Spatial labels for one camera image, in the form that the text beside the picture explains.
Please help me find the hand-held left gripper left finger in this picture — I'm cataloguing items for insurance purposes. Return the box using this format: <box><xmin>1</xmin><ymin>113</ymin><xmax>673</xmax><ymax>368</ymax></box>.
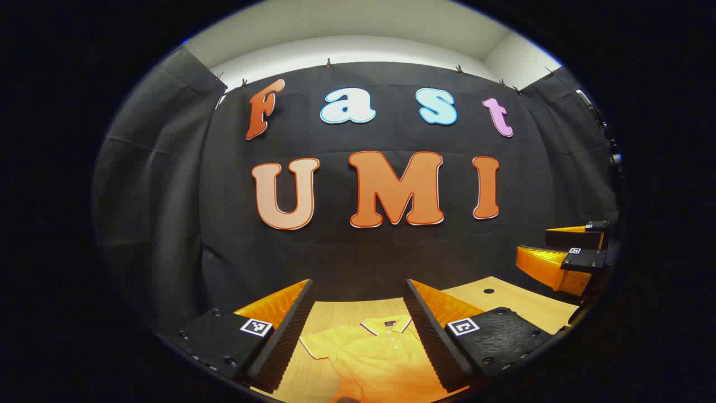
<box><xmin>179</xmin><ymin>279</ymin><xmax>315</xmax><ymax>393</ymax></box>

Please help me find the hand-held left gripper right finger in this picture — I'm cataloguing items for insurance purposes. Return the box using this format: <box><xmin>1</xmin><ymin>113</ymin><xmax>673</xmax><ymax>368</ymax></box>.
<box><xmin>404</xmin><ymin>279</ymin><xmax>554</xmax><ymax>392</ymax></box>

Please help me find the orange T-shirt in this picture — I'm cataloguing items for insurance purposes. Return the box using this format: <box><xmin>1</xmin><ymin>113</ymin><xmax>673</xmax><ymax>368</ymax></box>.
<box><xmin>300</xmin><ymin>315</ymin><xmax>470</xmax><ymax>403</ymax></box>

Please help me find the black backdrop cloth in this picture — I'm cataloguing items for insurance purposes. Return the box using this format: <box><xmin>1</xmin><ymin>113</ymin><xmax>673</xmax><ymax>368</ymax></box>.
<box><xmin>92</xmin><ymin>48</ymin><xmax>621</xmax><ymax>336</ymax></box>

